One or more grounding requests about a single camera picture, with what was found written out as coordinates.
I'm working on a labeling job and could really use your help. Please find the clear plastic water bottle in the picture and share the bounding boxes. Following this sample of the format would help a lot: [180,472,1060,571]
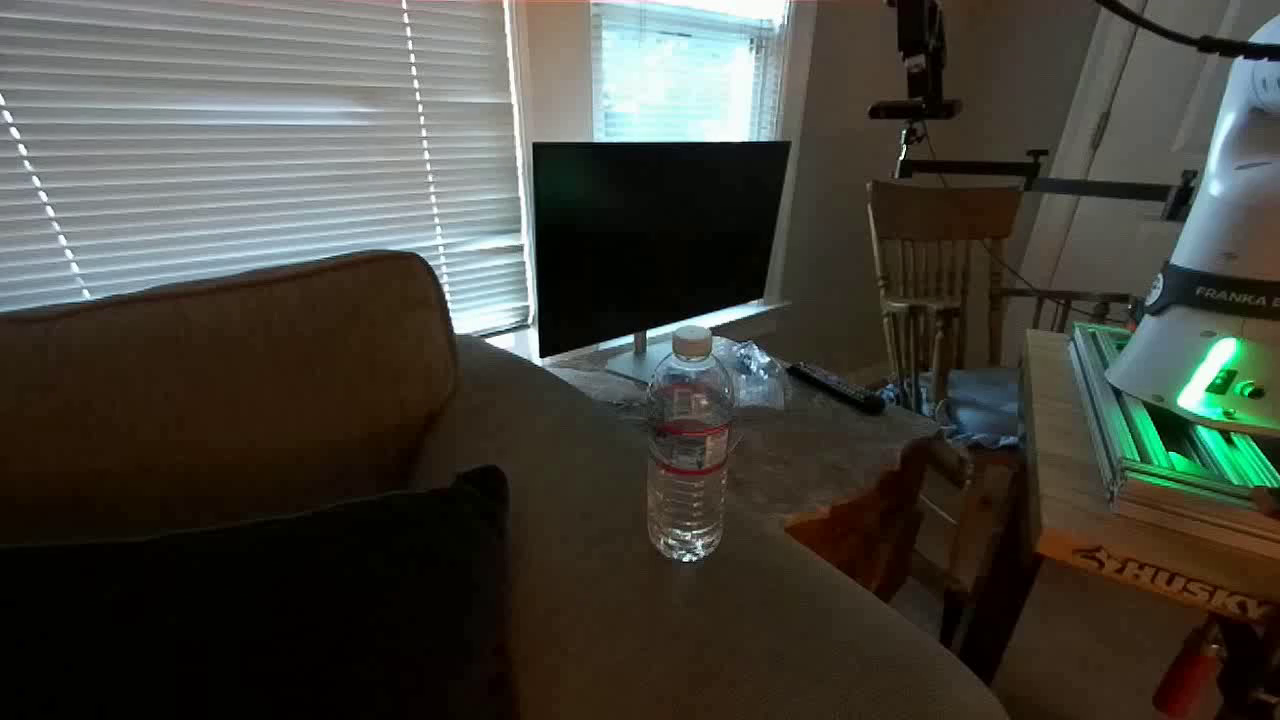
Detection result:
[643,325,735,569]

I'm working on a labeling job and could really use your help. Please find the stone top tv stand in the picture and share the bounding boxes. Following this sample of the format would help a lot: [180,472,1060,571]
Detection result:
[549,331,944,609]

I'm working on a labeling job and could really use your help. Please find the clear crumpled plastic bag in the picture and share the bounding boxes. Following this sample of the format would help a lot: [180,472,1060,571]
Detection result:
[712,331,801,417]

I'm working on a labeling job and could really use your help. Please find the black flat screen tv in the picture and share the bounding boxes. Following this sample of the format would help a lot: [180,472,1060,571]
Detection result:
[529,136,797,383]

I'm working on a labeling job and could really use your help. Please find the black remote control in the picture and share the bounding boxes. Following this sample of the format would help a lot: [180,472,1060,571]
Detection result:
[782,359,888,420]

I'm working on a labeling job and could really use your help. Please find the beige fabric sofa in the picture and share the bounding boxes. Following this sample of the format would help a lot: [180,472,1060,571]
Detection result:
[0,246,1010,720]

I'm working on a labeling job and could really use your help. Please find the narrow window with blinds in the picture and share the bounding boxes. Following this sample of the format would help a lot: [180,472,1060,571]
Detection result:
[587,0,793,143]

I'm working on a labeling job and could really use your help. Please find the wooden spindle chair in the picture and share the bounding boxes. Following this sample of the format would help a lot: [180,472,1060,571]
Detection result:
[865,177,1134,417]

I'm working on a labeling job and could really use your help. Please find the dark throw pillow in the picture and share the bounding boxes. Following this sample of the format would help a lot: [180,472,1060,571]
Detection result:
[0,460,518,720]

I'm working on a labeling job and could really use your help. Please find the large white window blinds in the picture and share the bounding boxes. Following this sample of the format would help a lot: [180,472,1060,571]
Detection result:
[0,0,532,340]

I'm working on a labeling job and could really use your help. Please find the wooden Husky workbench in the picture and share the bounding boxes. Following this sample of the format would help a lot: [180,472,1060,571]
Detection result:
[956,325,1280,720]

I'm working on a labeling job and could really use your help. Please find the red clamp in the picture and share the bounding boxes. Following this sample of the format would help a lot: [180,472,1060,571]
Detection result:
[1147,615,1240,720]

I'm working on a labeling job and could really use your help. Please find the black camera boom stand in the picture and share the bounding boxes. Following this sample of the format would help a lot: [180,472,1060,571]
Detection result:
[868,0,1200,223]

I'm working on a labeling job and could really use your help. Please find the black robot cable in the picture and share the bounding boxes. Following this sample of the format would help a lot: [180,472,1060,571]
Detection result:
[1092,0,1280,64]

